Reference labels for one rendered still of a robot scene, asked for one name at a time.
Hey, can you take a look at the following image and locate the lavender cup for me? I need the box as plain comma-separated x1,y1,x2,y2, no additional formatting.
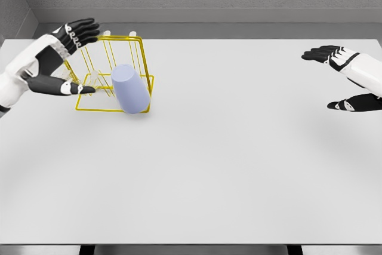
110,63,152,115

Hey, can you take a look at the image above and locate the yellow wire cup holder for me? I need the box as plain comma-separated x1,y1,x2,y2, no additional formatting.
61,30,155,114

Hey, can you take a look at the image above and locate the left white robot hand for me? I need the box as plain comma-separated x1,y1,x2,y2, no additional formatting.
5,17,101,105

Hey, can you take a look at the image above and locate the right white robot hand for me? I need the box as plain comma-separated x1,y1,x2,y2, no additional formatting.
301,45,382,112

